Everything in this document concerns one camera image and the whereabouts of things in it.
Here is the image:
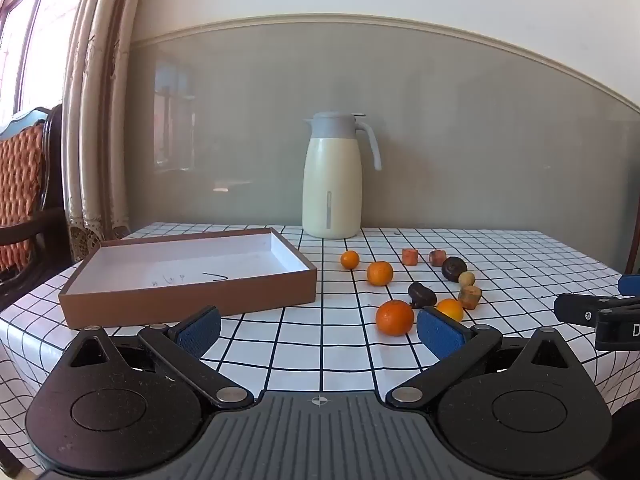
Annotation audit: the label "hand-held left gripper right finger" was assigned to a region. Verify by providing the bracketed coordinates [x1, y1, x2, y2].
[386, 307, 576, 408]

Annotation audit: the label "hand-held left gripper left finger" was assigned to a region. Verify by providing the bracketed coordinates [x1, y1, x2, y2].
[65, 306, 253, 408]

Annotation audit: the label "yellow-orange tangerine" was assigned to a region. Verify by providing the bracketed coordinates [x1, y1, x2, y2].
[436, 298, 465, 323]

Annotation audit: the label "lumpy dark brown fruit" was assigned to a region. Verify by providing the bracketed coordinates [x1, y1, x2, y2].
[408, 282, 437, 309]

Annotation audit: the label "large orange tangerine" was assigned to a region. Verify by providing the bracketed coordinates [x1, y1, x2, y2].
[375, 299, 415, 337]

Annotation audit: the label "round dark brown fruit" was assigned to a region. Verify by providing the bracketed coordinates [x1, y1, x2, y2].
[441, 256, 468, 282]

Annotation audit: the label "brown cardboard box tray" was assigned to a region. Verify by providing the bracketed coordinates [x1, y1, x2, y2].
[58, 227, 318, 330]

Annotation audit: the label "medium orange tangerine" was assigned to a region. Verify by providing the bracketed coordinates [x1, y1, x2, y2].
[366, 261, 394, 287]

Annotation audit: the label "white checkered tablecloth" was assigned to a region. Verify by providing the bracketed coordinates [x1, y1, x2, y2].
[0, 222, 640, 461]

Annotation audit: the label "cream thermos jug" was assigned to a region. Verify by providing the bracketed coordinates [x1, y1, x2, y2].
[302, 111, 383, 239]

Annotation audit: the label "beige curtain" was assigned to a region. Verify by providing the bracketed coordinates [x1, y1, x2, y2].
[60, 0, 151, 261]

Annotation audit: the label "wooden chair orange cushion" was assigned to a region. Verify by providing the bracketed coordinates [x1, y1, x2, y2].
[0, 105, 74, 311]

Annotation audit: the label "window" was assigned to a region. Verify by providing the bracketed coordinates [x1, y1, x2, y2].
[0, 0, 68, 126]

